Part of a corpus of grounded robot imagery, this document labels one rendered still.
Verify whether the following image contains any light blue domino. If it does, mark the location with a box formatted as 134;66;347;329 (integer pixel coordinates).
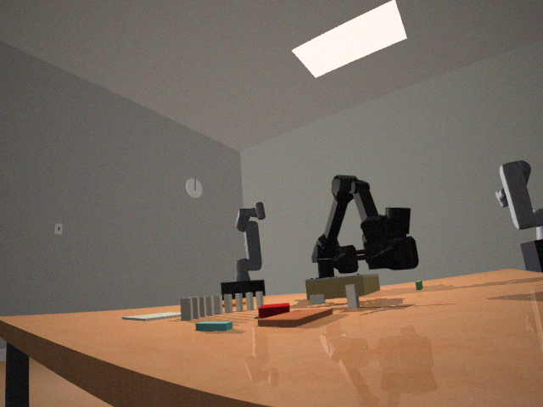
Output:
195;321;232;331

